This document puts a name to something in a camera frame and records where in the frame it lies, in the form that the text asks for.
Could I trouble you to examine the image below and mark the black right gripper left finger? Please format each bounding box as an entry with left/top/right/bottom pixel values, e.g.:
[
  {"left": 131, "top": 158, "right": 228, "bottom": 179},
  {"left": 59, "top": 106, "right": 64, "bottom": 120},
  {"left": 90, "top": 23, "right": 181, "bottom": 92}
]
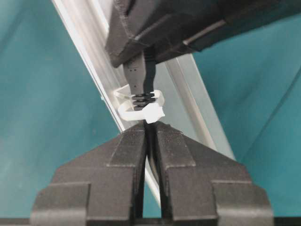
[{"left": 32, "top": 123, "right": 145, "bottom": 226}]

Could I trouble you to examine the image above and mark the aluminium rail profile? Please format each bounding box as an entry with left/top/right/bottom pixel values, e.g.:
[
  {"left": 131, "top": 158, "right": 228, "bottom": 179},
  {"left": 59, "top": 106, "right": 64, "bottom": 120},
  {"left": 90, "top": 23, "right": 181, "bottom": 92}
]
[{"left": 50, "top": 0, "right": 236, "bottom": 201}]

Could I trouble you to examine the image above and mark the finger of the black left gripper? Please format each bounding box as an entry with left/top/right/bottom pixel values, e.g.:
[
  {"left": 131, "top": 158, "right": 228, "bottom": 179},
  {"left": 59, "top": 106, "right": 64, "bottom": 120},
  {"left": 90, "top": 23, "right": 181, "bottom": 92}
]
[
  {"left": 104, "top": 0, "right": 179, "bottom": 69},
  {"left": 143, "top": 0, "right": 301, "bottom": 62}
]

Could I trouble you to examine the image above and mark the black USB cable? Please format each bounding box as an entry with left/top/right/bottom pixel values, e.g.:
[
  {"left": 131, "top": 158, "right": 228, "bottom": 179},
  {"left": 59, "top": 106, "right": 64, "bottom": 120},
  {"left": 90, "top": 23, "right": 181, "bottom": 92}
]
[{"left": 123, "top": 46, "right": 165, "bottom": 219}]

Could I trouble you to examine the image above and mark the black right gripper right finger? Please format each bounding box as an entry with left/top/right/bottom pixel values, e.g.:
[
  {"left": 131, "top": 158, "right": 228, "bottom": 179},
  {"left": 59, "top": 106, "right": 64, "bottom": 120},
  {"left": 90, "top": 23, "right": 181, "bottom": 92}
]
[{"left": 154, "top": 122, "right": 274, "bottom": 226}]

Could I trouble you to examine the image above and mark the white middle ring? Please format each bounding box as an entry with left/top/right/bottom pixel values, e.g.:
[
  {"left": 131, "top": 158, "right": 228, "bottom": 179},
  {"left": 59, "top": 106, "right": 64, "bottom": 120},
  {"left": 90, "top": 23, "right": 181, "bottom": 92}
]
[{"left": 112, "top": 88, "right": 165, "bottom": 124}]

